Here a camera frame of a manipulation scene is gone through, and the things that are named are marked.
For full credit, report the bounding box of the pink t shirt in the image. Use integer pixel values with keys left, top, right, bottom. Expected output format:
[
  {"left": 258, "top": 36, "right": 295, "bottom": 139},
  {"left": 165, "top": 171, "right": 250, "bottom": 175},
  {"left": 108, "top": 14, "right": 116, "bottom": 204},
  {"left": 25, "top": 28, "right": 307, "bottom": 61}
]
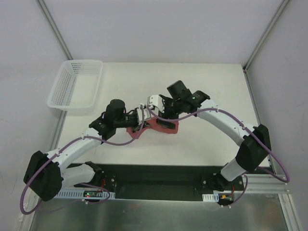
[{"left": 126, "top": 118, "right": 179, "bottom": 139}]

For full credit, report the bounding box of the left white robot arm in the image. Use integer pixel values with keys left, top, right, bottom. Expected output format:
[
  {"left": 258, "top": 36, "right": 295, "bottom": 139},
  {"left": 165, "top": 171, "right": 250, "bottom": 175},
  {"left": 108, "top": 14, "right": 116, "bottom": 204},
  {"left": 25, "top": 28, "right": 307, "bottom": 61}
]
[{"left": 24, "top": 99, "right": 145, "bottom": 202}]

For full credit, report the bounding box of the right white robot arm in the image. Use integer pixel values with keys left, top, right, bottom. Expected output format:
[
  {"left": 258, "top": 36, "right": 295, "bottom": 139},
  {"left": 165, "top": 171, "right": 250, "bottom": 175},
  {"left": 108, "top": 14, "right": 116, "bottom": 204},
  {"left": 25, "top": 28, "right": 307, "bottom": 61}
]
[{"left": 147, "top": 80, "right": 271, "bottom": 192}]

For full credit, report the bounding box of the white plastic basket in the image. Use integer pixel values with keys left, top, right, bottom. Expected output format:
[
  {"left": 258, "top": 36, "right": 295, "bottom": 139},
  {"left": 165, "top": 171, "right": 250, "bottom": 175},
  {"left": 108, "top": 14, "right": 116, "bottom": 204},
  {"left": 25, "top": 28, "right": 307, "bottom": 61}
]
[{"left": 47, "top": 60, "right": 103, "bottom": 113}]

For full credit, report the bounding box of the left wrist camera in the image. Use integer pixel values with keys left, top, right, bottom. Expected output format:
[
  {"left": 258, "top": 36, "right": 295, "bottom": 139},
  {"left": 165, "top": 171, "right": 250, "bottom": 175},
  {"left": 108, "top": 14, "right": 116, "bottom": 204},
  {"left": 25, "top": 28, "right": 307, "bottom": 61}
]
[{"left": 137, "top": 103, "right": 152, "bottom": 125}]

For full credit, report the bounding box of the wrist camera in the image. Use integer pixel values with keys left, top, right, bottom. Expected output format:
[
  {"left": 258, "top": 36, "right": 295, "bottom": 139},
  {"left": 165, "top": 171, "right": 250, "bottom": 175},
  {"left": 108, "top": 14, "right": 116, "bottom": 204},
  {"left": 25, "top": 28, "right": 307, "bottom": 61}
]
[
  {"left": 147, "top": 95, "right": 165, "bottom": 113},
  {"left": 137, "top": 103, "right": 152, "bottom": 125}
]

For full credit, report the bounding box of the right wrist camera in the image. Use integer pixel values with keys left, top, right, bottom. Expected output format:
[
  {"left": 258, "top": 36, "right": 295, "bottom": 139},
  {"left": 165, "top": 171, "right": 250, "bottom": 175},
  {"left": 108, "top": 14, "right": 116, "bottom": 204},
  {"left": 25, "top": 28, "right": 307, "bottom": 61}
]
[{"left": 147, "top": 95, "right": 165, "bottom": 113}]

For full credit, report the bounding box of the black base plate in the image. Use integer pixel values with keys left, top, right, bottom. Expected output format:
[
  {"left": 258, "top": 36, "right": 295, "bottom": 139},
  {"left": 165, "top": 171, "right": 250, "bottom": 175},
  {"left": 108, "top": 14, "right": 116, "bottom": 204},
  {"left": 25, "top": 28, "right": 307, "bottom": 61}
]
[{"left": 73, "top": 162, "right": 250, "bottom": 200}]

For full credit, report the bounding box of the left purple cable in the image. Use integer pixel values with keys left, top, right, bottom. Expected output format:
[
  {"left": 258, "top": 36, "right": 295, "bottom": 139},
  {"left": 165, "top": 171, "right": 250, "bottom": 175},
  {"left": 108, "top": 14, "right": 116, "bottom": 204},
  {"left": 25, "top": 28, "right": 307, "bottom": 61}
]
[{"left": 20, "top": 107, "right": 152, "bottom": 215}]

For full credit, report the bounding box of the right white cable duct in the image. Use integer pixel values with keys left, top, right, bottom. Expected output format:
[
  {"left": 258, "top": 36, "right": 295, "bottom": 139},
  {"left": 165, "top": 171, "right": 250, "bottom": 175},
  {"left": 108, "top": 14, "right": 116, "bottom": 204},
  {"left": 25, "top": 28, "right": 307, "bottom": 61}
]
[{"left": 202, "top": 193, "right": 219, "bottom": 203}]

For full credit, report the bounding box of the white cable duct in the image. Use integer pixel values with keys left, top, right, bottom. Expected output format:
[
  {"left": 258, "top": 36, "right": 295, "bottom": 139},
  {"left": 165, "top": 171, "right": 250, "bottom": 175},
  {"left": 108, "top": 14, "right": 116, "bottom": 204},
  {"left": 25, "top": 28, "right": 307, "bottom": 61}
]
[
  {"left": 202, "top": 193, "right": 219, "bottom": 203},
  {"left": 54, "top": 189, "right": 116, "bottom": 200}
]

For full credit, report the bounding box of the left white cable duct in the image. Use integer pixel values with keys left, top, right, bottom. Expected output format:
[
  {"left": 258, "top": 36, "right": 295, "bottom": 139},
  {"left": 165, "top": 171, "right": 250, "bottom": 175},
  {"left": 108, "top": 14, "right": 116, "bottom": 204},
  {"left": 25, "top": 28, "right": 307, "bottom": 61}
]
[{"left": 54, "top": 189, "right": 116, "bottom": 200}]

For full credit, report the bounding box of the aluminium rail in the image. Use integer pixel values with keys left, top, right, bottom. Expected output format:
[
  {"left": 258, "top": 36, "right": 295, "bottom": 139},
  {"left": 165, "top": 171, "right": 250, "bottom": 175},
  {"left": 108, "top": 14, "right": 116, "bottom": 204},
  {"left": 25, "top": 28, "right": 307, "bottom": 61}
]
[{"left": 30, "top": 169, "right": 289, "bottom": 193}]

